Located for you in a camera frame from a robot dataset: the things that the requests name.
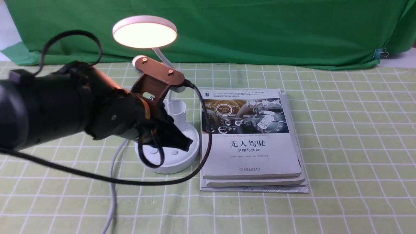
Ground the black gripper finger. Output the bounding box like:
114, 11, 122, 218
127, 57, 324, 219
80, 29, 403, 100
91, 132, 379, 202
156, 123, 193, 152

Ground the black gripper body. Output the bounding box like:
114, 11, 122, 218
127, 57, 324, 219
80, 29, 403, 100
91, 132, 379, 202
131, 94, 174, 145

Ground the white desk lamp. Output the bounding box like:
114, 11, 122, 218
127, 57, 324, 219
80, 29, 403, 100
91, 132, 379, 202
112, 15, 200, 174

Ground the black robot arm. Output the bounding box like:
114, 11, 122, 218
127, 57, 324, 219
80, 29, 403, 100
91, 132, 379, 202
0, 61, 193, 151

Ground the white top book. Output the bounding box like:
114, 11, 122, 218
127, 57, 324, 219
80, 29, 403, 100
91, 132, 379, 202
199, 89, 303, 180

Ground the white book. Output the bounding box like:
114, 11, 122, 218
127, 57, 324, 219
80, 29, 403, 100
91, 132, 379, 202
203, 91, 306, 188
199, 89, 303, 180

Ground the white middle book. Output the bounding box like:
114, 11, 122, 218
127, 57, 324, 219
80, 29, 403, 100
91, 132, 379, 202
203, 91, 306, 188

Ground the thin bottom booklet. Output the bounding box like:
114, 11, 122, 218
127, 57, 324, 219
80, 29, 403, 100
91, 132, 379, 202
200, 175, 309, 194

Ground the green checkered tablecloth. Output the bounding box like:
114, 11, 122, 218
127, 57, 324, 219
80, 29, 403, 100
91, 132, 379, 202
1, 63, 415, 234

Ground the green backdrop cloth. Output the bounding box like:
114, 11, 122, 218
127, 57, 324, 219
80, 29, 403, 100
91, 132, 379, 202
1, 0, 415, 71

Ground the teal binder clip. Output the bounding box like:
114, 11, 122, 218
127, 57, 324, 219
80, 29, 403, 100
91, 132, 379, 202
372, 48, 389, 60

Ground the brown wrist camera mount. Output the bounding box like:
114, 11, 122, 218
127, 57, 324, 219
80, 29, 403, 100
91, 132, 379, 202
130, 55, 185, 107

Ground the white lamp power cable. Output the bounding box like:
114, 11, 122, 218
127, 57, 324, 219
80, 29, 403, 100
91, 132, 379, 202
100, 139, 130, 234

